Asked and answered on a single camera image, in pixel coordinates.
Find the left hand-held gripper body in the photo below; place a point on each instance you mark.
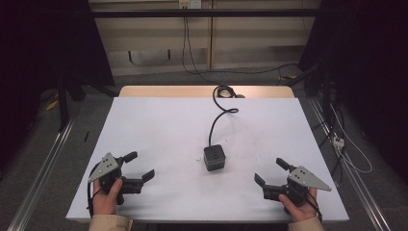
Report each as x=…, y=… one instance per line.
x=106, y=166

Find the aluminium floor rail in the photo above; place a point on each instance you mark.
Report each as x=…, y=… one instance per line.
x=45, y=173
x=359, y=189

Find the black horizontal frame bar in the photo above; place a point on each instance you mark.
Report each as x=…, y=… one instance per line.
x=205, y=13

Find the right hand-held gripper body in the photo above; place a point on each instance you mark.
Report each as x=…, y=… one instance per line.
x=304, y=179

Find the white wall socket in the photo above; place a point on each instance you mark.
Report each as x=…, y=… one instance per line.
x=190, y=3

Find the person's right hand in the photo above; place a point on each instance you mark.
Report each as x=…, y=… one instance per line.
x=303, y=211

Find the small black floor stick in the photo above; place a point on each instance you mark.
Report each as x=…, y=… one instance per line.
x=86, y=136

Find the black curtain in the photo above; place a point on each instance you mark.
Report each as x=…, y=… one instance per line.
x=38, y=48
x=369, y=64

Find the person's left hand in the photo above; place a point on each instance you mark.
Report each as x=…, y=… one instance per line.
x=104, y=202

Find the yellow floor marker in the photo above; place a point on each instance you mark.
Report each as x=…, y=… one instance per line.
x=53, y=104

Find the white power plug block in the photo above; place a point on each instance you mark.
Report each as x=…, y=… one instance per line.
x=338, y=141

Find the wooden table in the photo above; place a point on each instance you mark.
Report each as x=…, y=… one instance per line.
x=166, y=91

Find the small black cube device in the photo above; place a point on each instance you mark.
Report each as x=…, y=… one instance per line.
x=214, y=158

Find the black metal stand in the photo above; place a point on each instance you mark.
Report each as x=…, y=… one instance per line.
x=63, y=106

